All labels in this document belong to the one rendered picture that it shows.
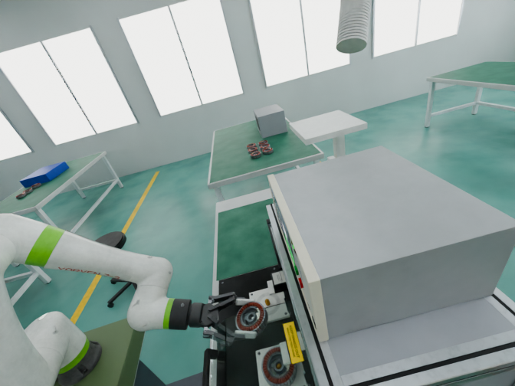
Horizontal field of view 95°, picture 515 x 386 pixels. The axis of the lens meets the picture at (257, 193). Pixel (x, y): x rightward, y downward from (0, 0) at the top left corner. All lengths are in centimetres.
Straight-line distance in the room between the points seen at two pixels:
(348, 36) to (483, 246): 125
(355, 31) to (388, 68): 456
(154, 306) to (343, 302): 59
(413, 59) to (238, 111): 373
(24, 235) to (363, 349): 88
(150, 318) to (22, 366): 31
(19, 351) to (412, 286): 94
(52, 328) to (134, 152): 487
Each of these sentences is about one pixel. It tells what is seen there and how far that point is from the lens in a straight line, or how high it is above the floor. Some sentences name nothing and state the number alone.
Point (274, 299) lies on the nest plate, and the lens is 109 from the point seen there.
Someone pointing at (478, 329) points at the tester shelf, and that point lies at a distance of 69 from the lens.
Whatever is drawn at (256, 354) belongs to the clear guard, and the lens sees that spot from 69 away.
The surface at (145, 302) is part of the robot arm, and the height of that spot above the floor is 109.
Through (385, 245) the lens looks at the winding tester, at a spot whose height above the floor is 132.
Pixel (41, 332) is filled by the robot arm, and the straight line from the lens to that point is 112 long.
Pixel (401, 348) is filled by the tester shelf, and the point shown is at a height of 111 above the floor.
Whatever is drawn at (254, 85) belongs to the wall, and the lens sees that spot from 515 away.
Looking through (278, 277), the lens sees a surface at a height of 92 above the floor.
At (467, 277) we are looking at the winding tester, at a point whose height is 120.
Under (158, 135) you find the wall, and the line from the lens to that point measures 548.
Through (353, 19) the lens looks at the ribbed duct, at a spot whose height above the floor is 169.
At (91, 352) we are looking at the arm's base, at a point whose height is 87.
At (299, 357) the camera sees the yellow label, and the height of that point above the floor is 107.
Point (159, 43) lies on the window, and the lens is 521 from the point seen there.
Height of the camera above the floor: 168
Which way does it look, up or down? 31 degrees down
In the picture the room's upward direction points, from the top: 16 degrees counter-clockwise
